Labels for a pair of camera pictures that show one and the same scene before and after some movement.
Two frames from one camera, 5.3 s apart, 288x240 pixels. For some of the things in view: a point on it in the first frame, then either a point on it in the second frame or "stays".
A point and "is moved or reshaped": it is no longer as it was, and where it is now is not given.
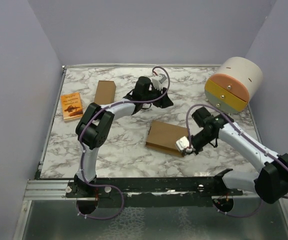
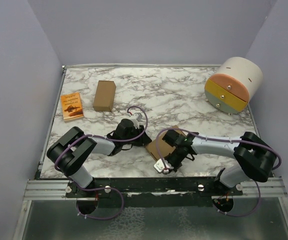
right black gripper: (197, 150) -> (176, 167)
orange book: (71, 105) stays
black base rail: (153, 192) stays
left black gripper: (165, 102) -> (143, 140)
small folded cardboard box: (105, 92) stays
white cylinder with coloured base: (233, 83) stays
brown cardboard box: (162, 137) is moved or reshaped
